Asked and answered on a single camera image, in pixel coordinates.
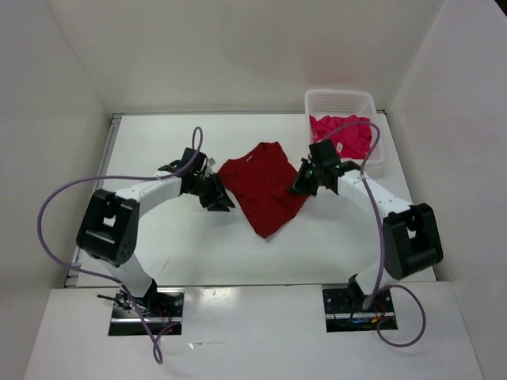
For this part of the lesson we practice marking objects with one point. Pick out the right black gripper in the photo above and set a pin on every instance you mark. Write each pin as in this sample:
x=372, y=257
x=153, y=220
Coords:
x=299, y=185

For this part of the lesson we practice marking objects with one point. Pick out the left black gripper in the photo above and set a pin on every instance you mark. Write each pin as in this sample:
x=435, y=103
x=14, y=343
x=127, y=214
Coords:
x=218, y=198

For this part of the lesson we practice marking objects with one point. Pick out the red t-shirt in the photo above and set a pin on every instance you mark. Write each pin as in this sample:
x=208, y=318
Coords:
x=259, y=182

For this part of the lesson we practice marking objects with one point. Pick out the pink t-shirt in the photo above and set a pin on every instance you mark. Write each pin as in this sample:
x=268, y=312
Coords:
x=351, y=136

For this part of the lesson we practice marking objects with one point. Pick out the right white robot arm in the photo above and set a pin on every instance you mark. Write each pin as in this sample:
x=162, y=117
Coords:
x=408, y=233

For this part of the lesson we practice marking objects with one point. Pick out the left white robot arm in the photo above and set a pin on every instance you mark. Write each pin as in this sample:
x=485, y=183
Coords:
x=109, y=229

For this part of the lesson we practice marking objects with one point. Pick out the white plastic basket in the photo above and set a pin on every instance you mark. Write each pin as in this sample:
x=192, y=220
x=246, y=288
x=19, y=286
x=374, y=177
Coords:
x=344, y=103

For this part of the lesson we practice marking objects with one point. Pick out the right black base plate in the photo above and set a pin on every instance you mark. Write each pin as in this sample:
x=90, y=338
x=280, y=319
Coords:
x=343, y=316

